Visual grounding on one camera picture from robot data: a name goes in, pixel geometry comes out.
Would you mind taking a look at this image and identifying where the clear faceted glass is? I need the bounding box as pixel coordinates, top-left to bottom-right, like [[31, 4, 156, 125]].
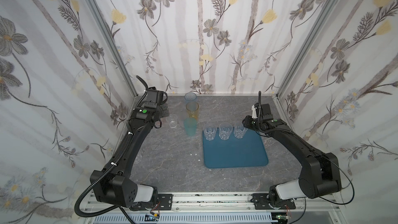
[[219, 122, 233, 141], [203, 124, 217, 141], [234, 121, 248, 139]]

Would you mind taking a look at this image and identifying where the teal plastic tray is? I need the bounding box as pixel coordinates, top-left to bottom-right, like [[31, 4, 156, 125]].
[[202, 130, 268, 169]]

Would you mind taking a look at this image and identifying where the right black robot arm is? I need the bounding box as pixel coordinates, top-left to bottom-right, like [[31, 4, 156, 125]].
[[242, 92, 342, 203]]

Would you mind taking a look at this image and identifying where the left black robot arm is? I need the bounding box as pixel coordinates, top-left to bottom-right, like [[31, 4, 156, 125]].
[[90, 77, 170, 208]]

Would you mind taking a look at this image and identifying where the blue tall plastic cup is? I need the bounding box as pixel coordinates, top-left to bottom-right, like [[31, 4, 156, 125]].
[[184, 92, 198, 103]]

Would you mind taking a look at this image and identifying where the yellow tall plastic cup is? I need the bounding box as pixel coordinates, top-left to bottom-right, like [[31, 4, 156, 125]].
[[186, 102, 199, 120]]

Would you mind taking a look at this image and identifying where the green tall plastic cup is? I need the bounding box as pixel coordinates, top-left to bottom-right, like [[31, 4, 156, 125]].
[[183, 118, 198, 136]]

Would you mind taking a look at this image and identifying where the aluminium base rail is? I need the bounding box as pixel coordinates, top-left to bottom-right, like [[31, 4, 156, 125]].
[[81, 192, 346, 224]]

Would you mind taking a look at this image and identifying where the white perforated cable duct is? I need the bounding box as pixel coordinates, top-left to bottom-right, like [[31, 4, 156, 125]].
[[93, 213, 279, 224]]

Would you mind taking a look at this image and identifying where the left black corrugated cable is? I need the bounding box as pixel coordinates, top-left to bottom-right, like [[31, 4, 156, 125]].
[[74, 136, 137, 224]]

